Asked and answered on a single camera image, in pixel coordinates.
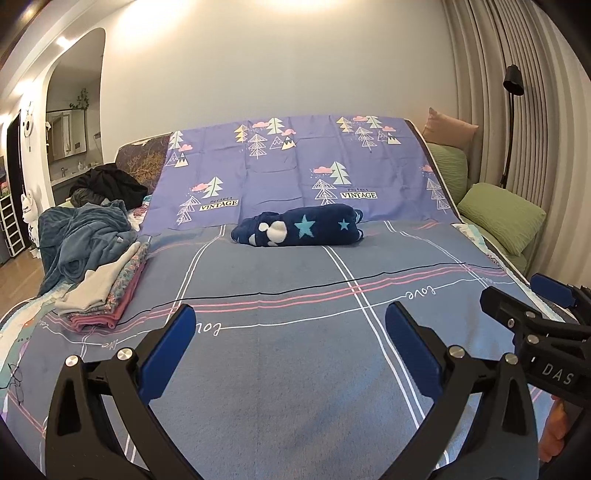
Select navy fleece star garment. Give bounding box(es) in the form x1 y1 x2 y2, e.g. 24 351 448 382
231 204 363 247

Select black clothing pile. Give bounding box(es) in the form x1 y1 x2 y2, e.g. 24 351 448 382
69 163 148 210

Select person's right hand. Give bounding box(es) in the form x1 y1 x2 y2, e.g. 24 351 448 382
538 396 570 463

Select near green cushion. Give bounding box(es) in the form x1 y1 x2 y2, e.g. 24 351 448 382
458 183 546 256

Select green cushion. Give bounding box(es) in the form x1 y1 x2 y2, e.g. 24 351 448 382
428 143 468 204
458 183 546 256

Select pink folded garment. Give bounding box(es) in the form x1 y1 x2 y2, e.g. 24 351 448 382
70 271 141 331

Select beige pleated curtain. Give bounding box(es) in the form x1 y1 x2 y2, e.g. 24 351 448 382
443 1 590 285

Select cream folded garment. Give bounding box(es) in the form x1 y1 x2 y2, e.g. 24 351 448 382
54 241 141 314

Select floral folded garment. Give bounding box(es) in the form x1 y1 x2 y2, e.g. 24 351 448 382
98 243 149 315

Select far green cushion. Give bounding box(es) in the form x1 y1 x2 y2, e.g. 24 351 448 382
428 143 468 204

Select teal fleece blanket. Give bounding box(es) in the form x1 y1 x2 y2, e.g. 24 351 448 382
38 200 137 296

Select pink cushion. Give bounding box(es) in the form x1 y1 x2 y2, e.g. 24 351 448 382
422 107 482 154

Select grey striped bed sheet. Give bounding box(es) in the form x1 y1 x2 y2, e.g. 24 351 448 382
0 216 578 480

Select black floor lamp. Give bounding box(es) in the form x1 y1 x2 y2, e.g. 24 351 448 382
500 64 525 189

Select white storage rack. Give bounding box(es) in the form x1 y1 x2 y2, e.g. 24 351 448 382
1 193 25 258

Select brown patterned pillow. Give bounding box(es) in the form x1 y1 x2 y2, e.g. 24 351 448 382
115 133 171 194

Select purple tree print pillowcase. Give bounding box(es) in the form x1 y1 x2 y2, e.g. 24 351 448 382
141 114 460 235

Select wall mirror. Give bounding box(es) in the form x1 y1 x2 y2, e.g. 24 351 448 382
46 109 87 162

